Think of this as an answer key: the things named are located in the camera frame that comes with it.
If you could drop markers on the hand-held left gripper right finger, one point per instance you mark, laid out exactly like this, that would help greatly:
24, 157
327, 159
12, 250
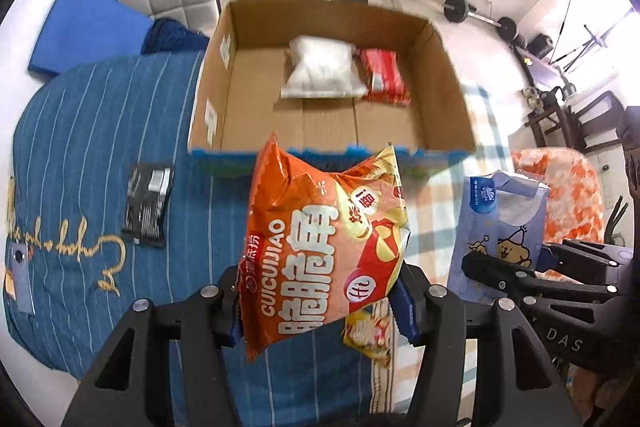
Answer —
404, 318

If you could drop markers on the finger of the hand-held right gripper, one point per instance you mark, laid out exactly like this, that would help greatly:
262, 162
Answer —
580, 253
500, 274

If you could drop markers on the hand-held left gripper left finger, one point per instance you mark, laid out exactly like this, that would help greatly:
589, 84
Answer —
231, 326

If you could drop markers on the blue cartoon tissue pack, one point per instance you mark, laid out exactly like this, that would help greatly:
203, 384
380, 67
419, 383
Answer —
492, 217

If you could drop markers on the orange snack bag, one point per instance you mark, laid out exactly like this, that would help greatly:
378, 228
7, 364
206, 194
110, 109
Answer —
320, 252

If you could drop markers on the cardboard box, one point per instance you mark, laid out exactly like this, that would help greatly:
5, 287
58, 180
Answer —
280, 107

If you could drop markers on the red soft packet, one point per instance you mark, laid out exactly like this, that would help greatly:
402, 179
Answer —
384, 74

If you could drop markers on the white soft packet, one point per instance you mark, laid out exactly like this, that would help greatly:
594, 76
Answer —
322, 67

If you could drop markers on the orange white patterned pillow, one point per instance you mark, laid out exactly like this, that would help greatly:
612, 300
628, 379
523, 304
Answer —
575, 187

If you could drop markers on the plaid blanket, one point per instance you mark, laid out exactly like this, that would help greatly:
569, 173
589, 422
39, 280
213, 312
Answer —
440, 207

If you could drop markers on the black wooden chair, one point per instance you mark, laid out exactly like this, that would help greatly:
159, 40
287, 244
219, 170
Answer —
600, 117

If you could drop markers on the black packet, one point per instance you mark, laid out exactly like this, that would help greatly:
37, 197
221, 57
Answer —
147, 204

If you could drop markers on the black speaker box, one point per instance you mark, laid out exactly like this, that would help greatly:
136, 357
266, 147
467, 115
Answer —
541, 45

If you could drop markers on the black tripod stand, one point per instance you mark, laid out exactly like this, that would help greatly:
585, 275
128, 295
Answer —
585, 39

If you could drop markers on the blue striped quilt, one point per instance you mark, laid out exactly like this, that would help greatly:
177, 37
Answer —
90, 147

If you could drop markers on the barbell with black plates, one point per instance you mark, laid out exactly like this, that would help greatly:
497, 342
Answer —
480, 18

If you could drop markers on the dark blue cloth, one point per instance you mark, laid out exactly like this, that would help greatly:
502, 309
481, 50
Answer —
170, 36

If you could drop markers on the blue foam mat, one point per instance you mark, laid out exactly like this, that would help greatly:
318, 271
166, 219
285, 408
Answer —
85, 27

